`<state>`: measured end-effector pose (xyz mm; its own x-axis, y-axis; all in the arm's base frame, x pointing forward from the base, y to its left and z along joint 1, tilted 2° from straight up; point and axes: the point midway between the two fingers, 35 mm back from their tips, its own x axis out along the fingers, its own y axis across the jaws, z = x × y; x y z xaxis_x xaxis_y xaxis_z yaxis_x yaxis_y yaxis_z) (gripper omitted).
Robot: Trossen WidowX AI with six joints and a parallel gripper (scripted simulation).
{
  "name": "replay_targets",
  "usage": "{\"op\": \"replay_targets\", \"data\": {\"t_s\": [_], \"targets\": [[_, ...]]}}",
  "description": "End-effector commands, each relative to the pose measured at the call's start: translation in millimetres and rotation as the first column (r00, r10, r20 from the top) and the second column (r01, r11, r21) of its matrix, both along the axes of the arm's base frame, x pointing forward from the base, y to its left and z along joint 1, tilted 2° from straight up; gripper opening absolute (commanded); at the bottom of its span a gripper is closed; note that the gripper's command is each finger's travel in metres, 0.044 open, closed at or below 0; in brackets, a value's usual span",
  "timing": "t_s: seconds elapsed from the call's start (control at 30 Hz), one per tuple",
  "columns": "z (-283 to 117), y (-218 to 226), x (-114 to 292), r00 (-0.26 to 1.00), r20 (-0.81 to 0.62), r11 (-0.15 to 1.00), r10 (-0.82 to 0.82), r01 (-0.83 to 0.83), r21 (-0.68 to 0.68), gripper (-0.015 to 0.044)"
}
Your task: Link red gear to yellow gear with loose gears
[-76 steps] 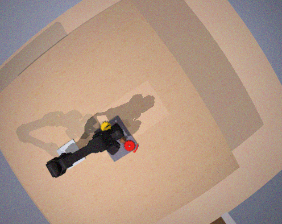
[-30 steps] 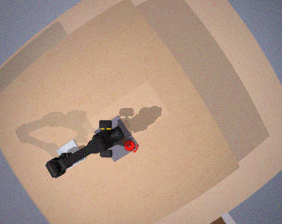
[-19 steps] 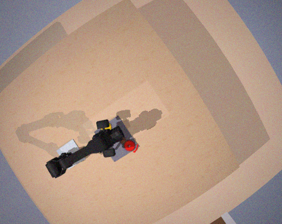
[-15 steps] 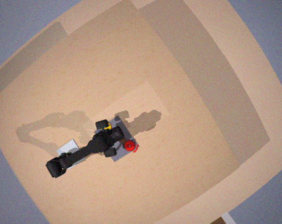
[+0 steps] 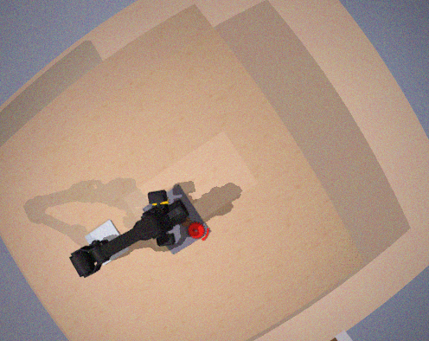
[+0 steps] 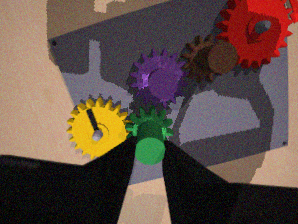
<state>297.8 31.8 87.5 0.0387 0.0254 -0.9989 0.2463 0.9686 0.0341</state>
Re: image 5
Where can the brown gear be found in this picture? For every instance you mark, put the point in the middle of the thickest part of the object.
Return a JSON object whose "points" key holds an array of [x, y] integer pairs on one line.
{"points": [[187, 223]]}

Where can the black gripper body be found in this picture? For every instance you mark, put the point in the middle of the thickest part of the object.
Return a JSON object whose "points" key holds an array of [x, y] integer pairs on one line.
{"points": [[158, 197]]}

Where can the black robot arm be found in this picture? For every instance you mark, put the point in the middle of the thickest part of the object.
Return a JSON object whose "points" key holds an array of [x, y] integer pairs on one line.
{"points": [[151, 226]]}

